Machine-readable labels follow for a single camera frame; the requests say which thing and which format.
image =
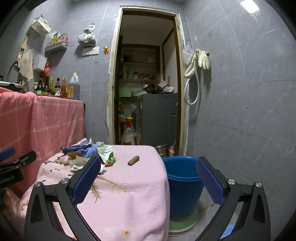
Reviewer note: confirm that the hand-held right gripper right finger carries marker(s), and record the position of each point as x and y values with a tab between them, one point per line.
209	183

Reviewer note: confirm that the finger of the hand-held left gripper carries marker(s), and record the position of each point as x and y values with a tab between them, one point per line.
27	158
7	154

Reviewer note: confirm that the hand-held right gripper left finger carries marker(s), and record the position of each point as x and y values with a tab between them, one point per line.
86	183

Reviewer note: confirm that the white paper wrapper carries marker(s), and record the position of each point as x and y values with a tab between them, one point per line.
77	165

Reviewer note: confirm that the blue plastic bucket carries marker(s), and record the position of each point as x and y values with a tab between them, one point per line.
183	192

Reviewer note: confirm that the green white snack wrapper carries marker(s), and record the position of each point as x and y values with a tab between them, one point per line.
105	154

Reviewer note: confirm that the dark blue snack packet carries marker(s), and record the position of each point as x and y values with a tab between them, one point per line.
74	148

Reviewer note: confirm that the brown food scrap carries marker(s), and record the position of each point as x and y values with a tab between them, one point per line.
133	160

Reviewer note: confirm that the pink checked cloth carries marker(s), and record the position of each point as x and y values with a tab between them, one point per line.
34	120

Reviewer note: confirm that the pink cloth covered table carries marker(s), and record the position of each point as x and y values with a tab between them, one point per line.
129	197

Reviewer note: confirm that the pink bottle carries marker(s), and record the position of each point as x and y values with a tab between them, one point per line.
171	151

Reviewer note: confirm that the green plastic basin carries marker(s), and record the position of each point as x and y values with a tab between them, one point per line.
182	226

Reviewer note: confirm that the steel pot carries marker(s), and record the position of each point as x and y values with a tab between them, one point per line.
161	148

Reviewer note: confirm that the red white bottle on floor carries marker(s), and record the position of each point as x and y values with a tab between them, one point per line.
128	136

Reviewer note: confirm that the small yellow cap bottle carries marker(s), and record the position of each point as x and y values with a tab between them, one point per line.
52	87

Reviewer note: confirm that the tall dark sauce bottle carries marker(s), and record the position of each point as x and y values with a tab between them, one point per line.
47	84

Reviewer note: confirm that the amber sauce bottle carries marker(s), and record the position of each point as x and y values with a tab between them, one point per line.
64	90

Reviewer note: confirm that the large oil jug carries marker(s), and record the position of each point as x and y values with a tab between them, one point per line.
74	87

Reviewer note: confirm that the grey refrigerator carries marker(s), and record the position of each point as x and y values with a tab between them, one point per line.
157	115

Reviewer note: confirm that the curved metal faucet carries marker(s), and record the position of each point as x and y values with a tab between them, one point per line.
12	68

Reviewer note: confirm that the beige hanging cloth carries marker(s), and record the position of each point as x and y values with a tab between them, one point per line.
26	66

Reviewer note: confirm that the red plastic bag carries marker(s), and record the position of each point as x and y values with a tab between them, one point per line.
47	67

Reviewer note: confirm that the grey metal grater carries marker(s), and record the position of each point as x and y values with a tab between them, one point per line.
39	62

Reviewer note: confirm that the green box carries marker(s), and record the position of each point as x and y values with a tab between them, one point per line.
124	93

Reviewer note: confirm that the wooden board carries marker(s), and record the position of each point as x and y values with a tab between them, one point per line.
23	47

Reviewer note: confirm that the black wok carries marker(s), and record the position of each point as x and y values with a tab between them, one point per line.
150	88

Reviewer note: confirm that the wooden shelf unit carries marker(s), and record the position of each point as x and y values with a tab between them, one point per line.
138	80

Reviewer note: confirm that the cream rubber gloves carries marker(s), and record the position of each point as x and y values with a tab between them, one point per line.
204	59

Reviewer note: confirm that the clear plastic bag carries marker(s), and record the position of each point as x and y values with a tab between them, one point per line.
186	54

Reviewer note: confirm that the white plastic basket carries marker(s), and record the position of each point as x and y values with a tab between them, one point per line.
41	26

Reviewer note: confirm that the hanging bag of dried goods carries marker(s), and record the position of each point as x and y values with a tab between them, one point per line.
87	37

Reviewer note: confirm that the wooden door frame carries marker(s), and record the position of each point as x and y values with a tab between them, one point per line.
111	92

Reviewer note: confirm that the wall rack with packets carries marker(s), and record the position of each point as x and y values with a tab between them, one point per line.
56	45

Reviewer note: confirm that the white wall socket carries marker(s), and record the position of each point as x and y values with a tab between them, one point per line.
90	51

